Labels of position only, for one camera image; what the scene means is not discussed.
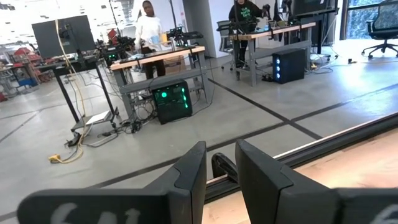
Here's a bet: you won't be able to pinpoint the grey office chair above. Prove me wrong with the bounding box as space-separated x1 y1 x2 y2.
216 20 237 71

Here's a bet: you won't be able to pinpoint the computer tower green lights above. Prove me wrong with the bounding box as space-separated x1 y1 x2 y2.
151 79 193 125

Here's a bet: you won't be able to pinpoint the wooden top grey workbench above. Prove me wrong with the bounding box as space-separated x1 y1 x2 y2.
229 21 317 88
110 45 210 122

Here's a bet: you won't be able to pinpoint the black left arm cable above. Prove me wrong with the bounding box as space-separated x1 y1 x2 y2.
211 152 239 184

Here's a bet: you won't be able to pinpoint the black power strip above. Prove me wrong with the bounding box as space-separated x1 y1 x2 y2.
63 132 83 149

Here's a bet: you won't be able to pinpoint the black mesh office chair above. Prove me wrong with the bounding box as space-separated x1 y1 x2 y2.
361 0 398 60

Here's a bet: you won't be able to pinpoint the long yellow floor cable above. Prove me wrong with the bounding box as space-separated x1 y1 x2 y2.
48 19 91 165

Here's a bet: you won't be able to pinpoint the red storage shelving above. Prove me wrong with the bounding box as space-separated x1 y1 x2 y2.
0 46 41 100

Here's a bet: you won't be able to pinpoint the cardboard box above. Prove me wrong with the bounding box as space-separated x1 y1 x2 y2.
163 55 187 75

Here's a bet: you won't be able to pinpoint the white flat box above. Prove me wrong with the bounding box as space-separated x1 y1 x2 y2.
85 110 113 127

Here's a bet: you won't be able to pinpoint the person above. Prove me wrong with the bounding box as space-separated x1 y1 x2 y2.
228 0 265 69
134 0 169 80

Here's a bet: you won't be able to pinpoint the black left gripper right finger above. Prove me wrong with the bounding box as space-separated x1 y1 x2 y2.
235 139 398 224

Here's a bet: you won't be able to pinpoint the black aluminium table frame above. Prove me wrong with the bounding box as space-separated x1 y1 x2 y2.
203 111 398 205

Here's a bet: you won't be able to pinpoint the dark grey monitor back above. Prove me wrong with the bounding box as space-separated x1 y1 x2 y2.
31 14 96 60

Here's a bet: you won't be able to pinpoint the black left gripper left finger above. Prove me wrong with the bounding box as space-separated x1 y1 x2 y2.
17 141 208 224

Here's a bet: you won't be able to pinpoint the black monitor stand cart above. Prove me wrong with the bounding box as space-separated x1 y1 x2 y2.
46 57 121 133

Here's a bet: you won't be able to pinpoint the black desk with monitor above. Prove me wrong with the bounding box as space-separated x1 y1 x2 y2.
292 0 340 55

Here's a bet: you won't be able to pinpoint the computer tower blue lights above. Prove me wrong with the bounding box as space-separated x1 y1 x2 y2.
272 48 306 85

